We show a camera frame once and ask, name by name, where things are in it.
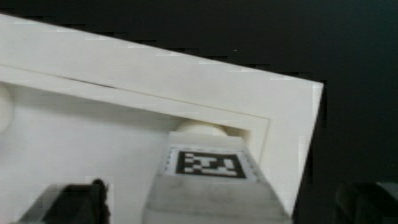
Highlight white table leg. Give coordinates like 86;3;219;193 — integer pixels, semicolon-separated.
143;120;294;224

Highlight white square table top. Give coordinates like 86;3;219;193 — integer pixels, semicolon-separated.
0;13;324;224

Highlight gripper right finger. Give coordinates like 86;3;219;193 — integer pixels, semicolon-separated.
334;182;398;224

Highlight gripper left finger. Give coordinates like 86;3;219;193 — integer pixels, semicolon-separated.
16;179;111;224

